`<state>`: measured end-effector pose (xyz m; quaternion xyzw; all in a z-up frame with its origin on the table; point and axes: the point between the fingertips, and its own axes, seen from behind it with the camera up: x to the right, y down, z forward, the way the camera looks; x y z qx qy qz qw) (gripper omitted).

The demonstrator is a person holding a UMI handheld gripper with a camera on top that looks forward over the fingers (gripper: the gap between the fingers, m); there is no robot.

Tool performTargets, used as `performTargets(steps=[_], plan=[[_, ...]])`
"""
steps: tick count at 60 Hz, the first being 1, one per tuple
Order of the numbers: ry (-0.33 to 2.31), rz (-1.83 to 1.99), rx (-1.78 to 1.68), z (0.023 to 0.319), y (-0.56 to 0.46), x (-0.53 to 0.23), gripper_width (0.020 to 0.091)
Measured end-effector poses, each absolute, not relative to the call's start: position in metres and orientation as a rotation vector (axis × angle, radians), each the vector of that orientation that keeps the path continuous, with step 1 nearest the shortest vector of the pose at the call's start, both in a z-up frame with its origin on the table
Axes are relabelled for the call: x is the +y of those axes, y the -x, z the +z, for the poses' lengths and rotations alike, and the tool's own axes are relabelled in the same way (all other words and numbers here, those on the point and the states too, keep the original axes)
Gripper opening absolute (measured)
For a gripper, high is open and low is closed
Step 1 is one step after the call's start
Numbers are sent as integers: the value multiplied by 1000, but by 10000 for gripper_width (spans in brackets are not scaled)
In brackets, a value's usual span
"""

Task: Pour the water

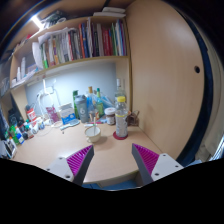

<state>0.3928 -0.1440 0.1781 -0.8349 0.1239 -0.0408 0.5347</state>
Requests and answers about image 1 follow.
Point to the clear bottle with yellow cap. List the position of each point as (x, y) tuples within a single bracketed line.
[(121, 121)]

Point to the green glass bottle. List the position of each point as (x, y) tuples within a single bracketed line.
[(100, 105)]

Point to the red and white canister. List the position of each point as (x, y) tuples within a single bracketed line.
[(31, 114)]

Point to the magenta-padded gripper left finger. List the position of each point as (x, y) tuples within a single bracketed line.
[(80, 160)]

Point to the blue and white box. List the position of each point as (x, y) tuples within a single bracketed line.
[(68, 115)]

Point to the white power strip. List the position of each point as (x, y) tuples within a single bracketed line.
[(46, 91)]

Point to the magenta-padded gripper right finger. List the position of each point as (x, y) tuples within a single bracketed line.
[(146, 159)]

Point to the blue floor mat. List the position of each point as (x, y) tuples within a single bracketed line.
[(123, 185)]

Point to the ceiling light bar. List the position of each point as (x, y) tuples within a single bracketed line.
[(36, 22)]

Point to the brown jar with white lid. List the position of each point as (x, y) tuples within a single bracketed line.
[(110, 116)]

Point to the tall clear glass bottle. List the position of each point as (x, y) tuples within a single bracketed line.
[(119, 89)]

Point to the brown mug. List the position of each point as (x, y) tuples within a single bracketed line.
[(133, 118)]

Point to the white bottle with blue label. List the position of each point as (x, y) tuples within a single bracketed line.
[(20, 138)]

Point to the magenta pouch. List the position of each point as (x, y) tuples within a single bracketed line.
[(52, 114)]

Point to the cream ceramic cup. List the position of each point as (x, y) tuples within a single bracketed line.
[(92, 136)]

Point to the clear glass bottle gold cap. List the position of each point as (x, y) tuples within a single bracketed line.
[(91, 103)]

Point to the flat round red coaster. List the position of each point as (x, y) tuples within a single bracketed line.
[(115, 136)]

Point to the green container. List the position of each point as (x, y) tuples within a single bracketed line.
[(14, 133)]

